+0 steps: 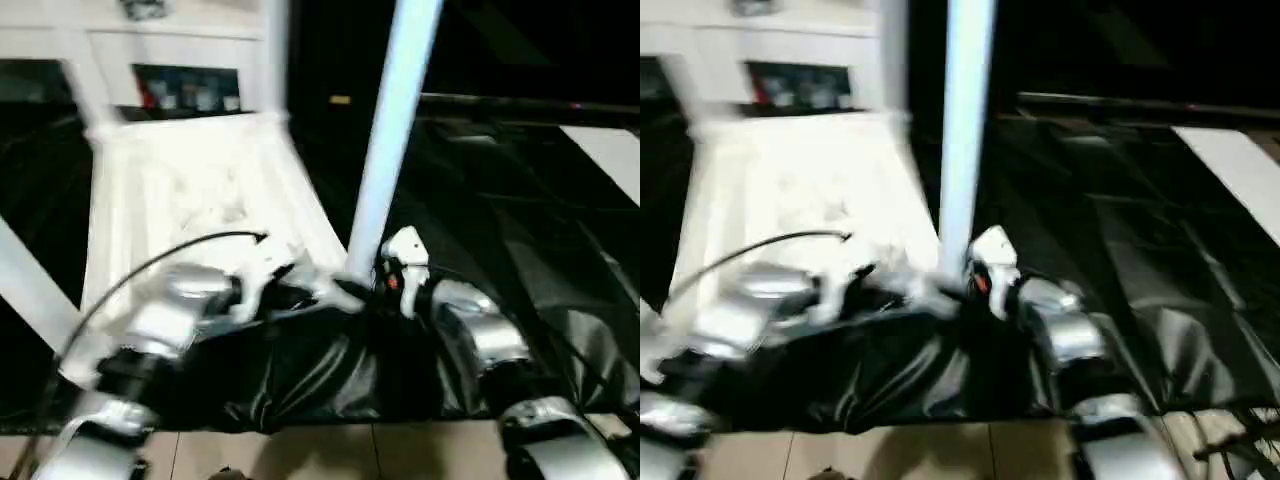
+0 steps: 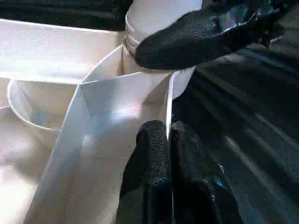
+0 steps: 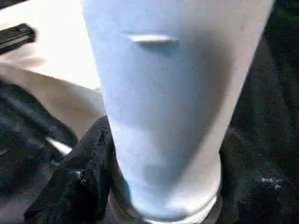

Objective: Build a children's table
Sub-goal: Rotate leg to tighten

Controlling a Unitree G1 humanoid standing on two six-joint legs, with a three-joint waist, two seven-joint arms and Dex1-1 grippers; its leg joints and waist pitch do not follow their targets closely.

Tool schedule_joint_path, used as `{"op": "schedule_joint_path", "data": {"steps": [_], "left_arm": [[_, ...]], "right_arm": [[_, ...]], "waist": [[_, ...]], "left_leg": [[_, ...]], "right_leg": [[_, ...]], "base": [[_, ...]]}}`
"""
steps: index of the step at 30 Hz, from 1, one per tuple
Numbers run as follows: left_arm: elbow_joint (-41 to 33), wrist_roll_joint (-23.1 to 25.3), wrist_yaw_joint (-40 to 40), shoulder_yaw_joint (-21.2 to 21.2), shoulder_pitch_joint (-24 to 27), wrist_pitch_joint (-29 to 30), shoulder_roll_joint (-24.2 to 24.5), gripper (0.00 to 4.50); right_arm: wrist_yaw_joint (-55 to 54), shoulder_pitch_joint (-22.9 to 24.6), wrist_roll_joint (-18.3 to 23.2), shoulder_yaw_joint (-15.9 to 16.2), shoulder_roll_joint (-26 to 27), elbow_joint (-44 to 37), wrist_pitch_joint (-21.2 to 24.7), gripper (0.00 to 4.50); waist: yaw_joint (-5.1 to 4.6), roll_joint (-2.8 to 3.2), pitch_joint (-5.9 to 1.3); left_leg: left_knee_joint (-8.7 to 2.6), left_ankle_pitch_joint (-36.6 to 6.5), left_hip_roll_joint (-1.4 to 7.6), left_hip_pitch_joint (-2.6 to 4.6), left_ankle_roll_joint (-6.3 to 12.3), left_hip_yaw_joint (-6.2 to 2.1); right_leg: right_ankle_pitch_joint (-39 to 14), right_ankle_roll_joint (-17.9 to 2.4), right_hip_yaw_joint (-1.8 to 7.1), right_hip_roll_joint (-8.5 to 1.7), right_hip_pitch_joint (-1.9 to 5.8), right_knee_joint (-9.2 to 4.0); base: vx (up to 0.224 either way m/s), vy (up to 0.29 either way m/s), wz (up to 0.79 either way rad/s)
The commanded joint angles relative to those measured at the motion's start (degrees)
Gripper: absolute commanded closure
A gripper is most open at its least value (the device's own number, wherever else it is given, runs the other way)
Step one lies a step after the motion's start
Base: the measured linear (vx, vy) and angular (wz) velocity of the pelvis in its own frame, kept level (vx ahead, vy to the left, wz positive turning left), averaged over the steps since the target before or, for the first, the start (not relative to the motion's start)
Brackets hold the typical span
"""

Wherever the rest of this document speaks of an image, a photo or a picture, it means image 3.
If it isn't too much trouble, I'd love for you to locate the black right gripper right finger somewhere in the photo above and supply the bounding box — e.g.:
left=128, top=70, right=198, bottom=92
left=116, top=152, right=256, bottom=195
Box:
left=213, top=126, right=299, bottom=224

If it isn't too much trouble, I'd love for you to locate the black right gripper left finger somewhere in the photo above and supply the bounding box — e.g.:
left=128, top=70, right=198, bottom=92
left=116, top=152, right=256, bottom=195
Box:
left=23, top=116, right=117, bottom=224

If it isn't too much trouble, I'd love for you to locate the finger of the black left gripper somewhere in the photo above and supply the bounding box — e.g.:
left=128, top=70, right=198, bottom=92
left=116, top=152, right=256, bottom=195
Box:
left=0, top=82, right=79, bottom=161

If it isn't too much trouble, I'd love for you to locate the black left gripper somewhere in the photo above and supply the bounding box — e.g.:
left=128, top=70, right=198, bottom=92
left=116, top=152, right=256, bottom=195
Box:
left=0, top=23, right=37, bottom=56

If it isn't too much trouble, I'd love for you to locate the white plastic table top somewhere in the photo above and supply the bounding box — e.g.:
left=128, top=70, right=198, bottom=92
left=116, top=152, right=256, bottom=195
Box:
left=0, top=0, right=107, bottom=140

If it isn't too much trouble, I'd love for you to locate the white plastic table leg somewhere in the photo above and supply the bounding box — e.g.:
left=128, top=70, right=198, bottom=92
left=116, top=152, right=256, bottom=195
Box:
left=80, top=0, right=276, bottom=224

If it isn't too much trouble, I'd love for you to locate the black plastic mat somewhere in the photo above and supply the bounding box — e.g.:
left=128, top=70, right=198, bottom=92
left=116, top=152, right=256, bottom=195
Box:
left=0, top=0, right=299, bottom=224

